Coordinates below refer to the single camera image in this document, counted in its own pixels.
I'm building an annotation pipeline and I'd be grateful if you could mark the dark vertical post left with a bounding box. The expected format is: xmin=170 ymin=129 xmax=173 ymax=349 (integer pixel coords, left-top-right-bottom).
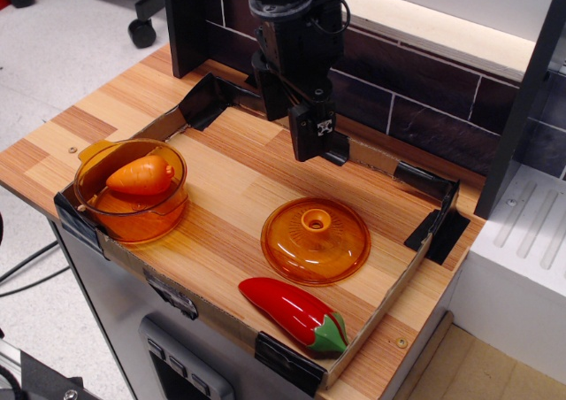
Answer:
xmin=164 ymin=0 xmax=209 ymax=78

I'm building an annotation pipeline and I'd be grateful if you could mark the black floor cable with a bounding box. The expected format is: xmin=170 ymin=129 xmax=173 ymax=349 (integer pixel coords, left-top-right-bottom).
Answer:
xmin=0 ymin=240 xmax=72 ymax=297

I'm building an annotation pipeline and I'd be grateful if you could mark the dark vertical post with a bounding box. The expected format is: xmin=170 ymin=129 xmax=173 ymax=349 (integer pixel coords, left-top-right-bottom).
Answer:
xmin=475 ymin=0 xmax=565 ymax=219
xmin=164 ymin=0 xmax=209 ymax=78

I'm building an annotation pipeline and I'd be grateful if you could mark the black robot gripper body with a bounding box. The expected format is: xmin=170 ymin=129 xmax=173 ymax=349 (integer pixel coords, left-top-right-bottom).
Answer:
xmin=249 ymin=0 xmax=345 ymax=103

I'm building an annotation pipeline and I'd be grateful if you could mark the white toy sink drainer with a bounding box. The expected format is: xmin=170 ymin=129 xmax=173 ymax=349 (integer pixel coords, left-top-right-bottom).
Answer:
xmin=470 ymin=165 xmax=565 ymax=296

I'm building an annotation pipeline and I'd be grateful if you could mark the orange transparent plastic pot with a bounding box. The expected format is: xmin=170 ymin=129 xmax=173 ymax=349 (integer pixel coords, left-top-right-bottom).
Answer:
xmin=73 ymin=138 xmax=188 ymax=244

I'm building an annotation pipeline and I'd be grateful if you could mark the black metal frame corner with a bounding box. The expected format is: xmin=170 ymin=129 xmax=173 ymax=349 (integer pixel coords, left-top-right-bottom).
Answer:
xmin=1 ymin=332 xmax=99 ymax=400

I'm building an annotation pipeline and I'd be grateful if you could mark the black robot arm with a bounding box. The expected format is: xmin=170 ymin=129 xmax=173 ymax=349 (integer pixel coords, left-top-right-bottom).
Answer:
xmin=249 ymin=0 xmax=350 ymax=162

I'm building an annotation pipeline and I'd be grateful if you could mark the orange transparent pot lid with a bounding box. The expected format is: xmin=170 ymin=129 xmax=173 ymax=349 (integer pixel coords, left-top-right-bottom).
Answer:
xmin=261 ymin=197 xmax=371 ymax=286

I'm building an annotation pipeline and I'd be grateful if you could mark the grey toy oven panel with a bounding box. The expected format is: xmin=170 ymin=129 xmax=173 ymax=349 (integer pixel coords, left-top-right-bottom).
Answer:
xmin=139 ymin=317 xmax=235 ymax=400

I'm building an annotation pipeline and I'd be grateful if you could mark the dark vertical post right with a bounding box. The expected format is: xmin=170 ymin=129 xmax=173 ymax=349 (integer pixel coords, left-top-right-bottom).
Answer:
xmin=475 ymin=0 xmax=565 ymax=219

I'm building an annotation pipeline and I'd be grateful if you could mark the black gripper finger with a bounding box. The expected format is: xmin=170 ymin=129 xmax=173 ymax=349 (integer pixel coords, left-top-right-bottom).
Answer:
xmin=288 ymin=101 xmax=336 ymax=161
xmin=252 ymin=61 xmax=292 ymax=121

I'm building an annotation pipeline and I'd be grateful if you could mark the black chair caster wheel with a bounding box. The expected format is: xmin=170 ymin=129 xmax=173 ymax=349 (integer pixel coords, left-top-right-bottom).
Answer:
xmin=127 ymin=19 xmax=157 ymax=49

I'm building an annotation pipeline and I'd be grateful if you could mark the red toy chili pepper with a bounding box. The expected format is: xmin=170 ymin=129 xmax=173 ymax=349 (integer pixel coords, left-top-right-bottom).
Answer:
xmin=239 ymin=277 xmax=349 ymax=353

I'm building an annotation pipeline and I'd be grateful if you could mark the orange toy carrot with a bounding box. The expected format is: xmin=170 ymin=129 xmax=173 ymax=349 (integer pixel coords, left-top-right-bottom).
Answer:
xmin=106 ymin=155 xmax=175 ymax=196

